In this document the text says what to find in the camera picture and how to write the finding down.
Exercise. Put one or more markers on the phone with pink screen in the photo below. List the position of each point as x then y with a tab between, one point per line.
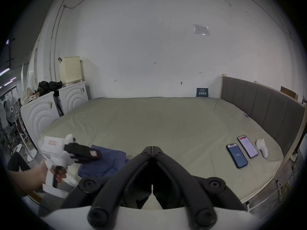
248	147

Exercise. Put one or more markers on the bed with beige sheet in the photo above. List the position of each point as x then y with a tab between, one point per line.
156	123

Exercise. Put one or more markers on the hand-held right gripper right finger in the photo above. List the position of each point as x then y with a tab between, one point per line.
191	188

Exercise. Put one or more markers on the phone with dark blue screen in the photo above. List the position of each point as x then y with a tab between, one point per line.
237	156

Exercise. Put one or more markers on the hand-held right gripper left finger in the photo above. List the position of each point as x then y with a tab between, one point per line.
112	188

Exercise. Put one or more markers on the person's left forearm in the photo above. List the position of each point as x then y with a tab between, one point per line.
26	182

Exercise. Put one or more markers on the small dark blue card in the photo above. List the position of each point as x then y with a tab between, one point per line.
202	92

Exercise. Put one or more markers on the white hand controller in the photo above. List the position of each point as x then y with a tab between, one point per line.
262	148

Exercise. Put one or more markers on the person's left hand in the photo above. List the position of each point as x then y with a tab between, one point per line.
48	171

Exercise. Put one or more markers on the dark blue shirt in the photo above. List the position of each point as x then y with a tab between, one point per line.
103	162

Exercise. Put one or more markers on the brown cardboard carton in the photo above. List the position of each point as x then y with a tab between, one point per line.
290	93

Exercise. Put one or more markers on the clear plastic sheet on wall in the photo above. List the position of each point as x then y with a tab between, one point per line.
201	29

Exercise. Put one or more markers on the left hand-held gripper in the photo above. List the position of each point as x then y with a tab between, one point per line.
56	150

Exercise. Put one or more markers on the white washing machine with bags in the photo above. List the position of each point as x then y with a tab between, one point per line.
38	118

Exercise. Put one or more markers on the white washing machine with basket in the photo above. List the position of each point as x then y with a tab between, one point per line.
74	97

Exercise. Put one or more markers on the white standing fan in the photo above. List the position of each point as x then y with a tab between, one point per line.
12	109

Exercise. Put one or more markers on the grey padded headboard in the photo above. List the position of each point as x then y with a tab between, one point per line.
263	109

